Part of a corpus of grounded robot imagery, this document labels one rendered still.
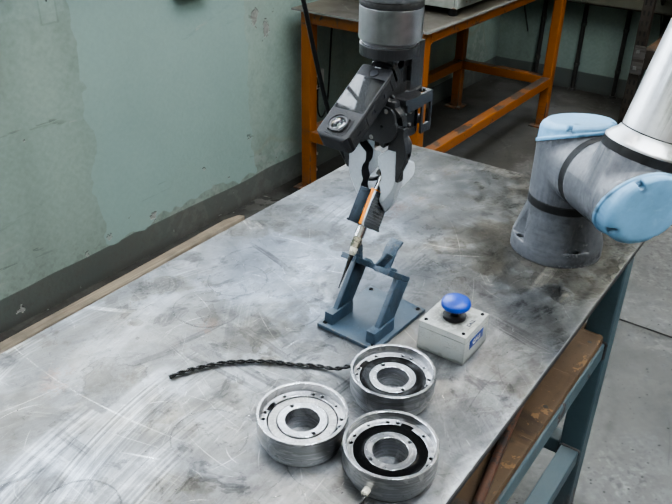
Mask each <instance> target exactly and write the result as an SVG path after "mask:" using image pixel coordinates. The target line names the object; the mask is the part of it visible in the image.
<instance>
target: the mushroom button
mask: <svg viewBox="0 0 672 504"><path fill-rule="evenodd" d="M441 307H442V308H443V309H444V310H446V311H447V312H450V315H451V316H453V317H458V316H459V314H462V313H466V312H468V311H469V310H470V308H471V301H470V299H469V298H468V297H467V296H465V295H463V294H460V293H449V294H446V295H445V296H443V298H442V299H441Z"/></svg>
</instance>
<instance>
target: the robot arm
mask: <svg viewBox="0 0 672 504"><path fill-rule="evenodd" d="M424 8H425V0H359V30H358V36H359V38H360V39H361V40H360V41H359V53H360V55H362V56H363V57H366V58H369V59H373V62H372V64H371V65H367V64H363V65H362V66H361V67H360V69H359V70H358V72H357V73H356V75H355V76H354V77H353V79H352V80H351V82H350V83H349V84H348V86H347V87H346V89H345V90H344V92H343V93H342V94H341V96H340V97H339V99H338V100H337V102H336V103H335V104H334V106H333V107H332V109H331V110H330V111H329V113H328V114H327V116H326V117H325V119H324V120H323V121H322V123H321V124H320V126H319V127H318V129H317V132H318V134H319V136H320V138H321V140H322V143H323V145H324V146H327V147H330V148H333V149H336V150H339V151H343V152H344V156H345V161H346V166H348V168H349V173H350V176H351V179H352V182H353V184H354V187H355V189H356V191H357V194H358V191H359V189H360V186H364V187H367V188H369V187H368V180H369V177H370V175H371V173H372V172H373V171H374V170H375V169H376V168H377V167H378V166H379V168H380V171H381V180H380V183H379V186H380V191H381V193H380V197H379V201H378V202H379V204H380V206H381V208H382V211H383V212H387V211H389V209H390V208H391V207H392V206H393V204H394V203H395V201H396V199H397V197H398V194H399V192H400V189H401V188H402V187H403V186H404V185H405V184H406V183H407V182H408V181H409V180H410V178H411V177H412V176H413V174H414V171H415V164H414V162H413V161H411V160H409V159H410V156H411V152H412V141H411V139H410V137H409V136H411V135H413V134H415V132H416V131H417V123H419V133H420V134H421V133H423V132H425V131H427V130H429V129H430V124H431V112H432V100H433V89H429V88H425V87H423V86H422V77H423V64H424V51H425V39H422V36H423V22H424ZM421 92H422V93H421ZM428 102H429V106H428V118H427V121H426V122H424V123H423V112H424V104H426V103H428ZM418 108H420V114H418ZM375 141H376V142H379V144H380V146H381V147H382V148H384V147H386V146H388V145H389V146H388V150H387V151H385V152H383V153H381V151H378V150H375V148H374V145H375ZM536 141H537V142H536V149H535V155H534V161H533V167H532V173H531V180H530V186H529V192H528V198H527V202H526V203H525V205H524V207H523V209H522V211H521V212H520V214H519V216H518V218H517V220H516V222H515V223H514V225H513V228H512V232H511V238H510V243H511V246H512V248H513V249H514V250H515V251H516V252H517V253H518V254H519V255H520V256H522V257H523V258H525V259H527V260H529V261H531V262H534V263H537V264H540V265H543V266H547V267H553V268H561V269H575V268H582V267H586V266H590V265H592V264H594V263H595V262H597V261H598V260H599V258H600V257H601V253H602V248H603V235H602V233H604V234H607V235H608V236H609V237H611V238H612V239H614V240H616V241H618V242H621V243H629V244H632V243H640V242H644V241H647V240H649V239H651V238H652V237H654V236H658V235H659V234H661V233H662V232H664V231H665V230H666V229H668V228H669V227H670V226H671V225H672V18H671V20H670V22H669V24H668V26H667V28H666V30H665V33H664V35H663V37H662V39H661V41H660V43H659V45H658V47H657V49H656V52H655V54H654V56H653V58H652V60H651V62H650V64H649V66H648V68H647V71H646V73H645V75H644V77H643V79H642V81H641V83H640V85H639V87H638V90H637V92H636V94H635V96H634V98H633V100H632V102H631V104H630V106H629V108H628V111H627V113H626V115H625V117H624V119H623V121H622V122H621V123H620V124H619V125H617V123H616V122H615V121H614V120H613V119H611V118H608V117H605V116H601V115H595V114H586V113H562V114H555V115H551V116H549V117H547V118H545V119H544V120H543V121H542V122H541V124H540V127H539V132H538V137H537V138H536Z"/></svg>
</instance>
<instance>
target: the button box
mask: <svg viewBox="0 0 672 504"><path fill-rule="evenodd" d="M488 319H489V314H488V313H485V312H482V311H480V310H477V309H474V308H472V307H471V308H470V310H469V311H468V312H466V313H462V314H459V316H458V317H453V316H451V315H450V312H447V311H446V310H444V309H443V308H442V307H441V300H440V301H439V302H438V303H437V304H436V305H435V306H434V307H433V308H432V309H430V310H429V311H428V312H427V313H426V314H425V315H424V316H423V317H422V318H421V319H420V320H419V327H418V338H417V347H419V348H421V349H424V350H426V351H428V352H431V353H433V354H436V355H438V356H440V357H443V358H445V359H447V360H450V361H452V362H454V363H457V364H459V365H462V366H463V364H464V363H465V362H466V361H467V360H468V359H469V358H470V357H471V356H472V355H473V353H474V352H475V351H476V350H477V349H478V348H479V347H480V346H481V345H482V344H483V342H484V341H485V339H486V333H487V326H488Z"/></svg>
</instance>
